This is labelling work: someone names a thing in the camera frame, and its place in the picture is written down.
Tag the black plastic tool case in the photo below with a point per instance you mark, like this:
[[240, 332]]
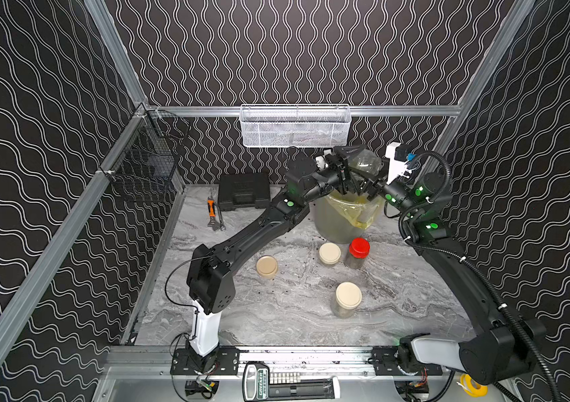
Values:
[[238, 191]]

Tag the trash bin with yellow bag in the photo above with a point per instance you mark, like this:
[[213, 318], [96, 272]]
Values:
[[341, 218]]

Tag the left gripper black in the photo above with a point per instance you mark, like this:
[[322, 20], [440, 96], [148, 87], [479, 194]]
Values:
[[340, 167]]

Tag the black wire basket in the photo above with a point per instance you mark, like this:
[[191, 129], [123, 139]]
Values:
[[144, 169]]

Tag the glass jar with tea leaves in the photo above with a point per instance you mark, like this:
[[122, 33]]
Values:
[[367, 161]]

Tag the jar with red lid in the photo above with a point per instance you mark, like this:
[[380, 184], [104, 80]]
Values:
[[358, 251]]

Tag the white wire mesh basket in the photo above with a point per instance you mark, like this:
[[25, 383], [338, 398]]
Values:
[[289, 125]]

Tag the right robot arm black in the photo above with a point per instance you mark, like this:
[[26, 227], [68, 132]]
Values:
[[505, 344]]

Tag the jar with cream lid back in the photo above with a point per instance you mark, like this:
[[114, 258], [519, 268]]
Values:
[[329, 254]]

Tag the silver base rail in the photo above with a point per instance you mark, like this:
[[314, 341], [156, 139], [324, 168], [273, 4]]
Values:
[[345, 363]]

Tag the tan jar lid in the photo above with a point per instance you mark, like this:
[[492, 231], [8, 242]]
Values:
[[267, 267]]

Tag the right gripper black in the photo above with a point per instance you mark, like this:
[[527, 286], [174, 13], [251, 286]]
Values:
[[371, 182]]

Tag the orange handled wrench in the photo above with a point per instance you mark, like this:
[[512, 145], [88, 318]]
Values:
[[215, 219]]

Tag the jar with cream lid front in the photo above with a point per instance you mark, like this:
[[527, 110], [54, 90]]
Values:
[[346, 300]]

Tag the jar with cream lid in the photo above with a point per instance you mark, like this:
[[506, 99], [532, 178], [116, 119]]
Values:
[[329, 254], [346, 300]]

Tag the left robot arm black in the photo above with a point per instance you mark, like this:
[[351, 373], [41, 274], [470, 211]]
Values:
[[211, 274]]

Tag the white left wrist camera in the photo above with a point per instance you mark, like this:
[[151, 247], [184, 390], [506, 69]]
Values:
[[320, 162]]

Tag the yellow tape roll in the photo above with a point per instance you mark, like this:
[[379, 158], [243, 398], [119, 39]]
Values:
[[471, 387]]

